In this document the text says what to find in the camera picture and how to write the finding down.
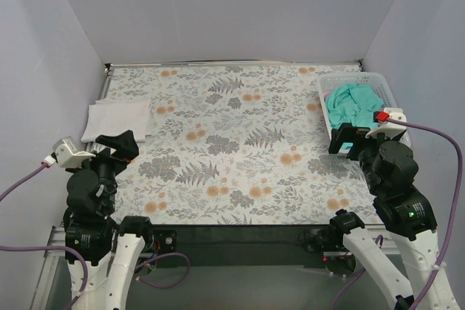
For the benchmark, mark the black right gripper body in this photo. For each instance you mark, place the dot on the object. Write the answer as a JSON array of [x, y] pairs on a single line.
[[353, 144]]

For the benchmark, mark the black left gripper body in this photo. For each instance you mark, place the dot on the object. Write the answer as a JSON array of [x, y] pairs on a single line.
[[110, 155]]

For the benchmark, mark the white t shirt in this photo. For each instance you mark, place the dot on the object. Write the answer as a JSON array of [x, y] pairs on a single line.
[[111, 117]]

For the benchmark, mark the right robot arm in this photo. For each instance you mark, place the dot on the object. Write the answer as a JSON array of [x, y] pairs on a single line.
[[411, 222]]

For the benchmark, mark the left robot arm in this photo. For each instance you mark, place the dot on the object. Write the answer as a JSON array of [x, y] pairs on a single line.
[[101, 255]]

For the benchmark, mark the teal t shirt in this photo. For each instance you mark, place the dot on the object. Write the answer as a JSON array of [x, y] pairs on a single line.
[[353, 103]]

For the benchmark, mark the white plastic laundry basket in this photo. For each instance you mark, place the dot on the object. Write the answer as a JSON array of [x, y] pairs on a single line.
[[332, 81]]

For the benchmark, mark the floral patterned table mat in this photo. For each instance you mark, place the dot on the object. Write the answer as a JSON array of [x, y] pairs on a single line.
[[235, 144]]

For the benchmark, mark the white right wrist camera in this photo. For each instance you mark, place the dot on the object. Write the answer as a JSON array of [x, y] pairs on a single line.
[[390, 122]]

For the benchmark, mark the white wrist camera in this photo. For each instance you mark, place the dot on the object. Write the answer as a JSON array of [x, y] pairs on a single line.
[[66, 154], [390, 122]]

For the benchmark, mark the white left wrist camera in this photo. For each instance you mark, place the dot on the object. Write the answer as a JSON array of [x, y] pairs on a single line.
[[66, 154]]

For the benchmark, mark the aluminium frame rail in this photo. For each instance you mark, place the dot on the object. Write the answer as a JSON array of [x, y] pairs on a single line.
[[389, 247]]

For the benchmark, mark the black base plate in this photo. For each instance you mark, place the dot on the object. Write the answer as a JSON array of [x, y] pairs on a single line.
[[309, 246]]

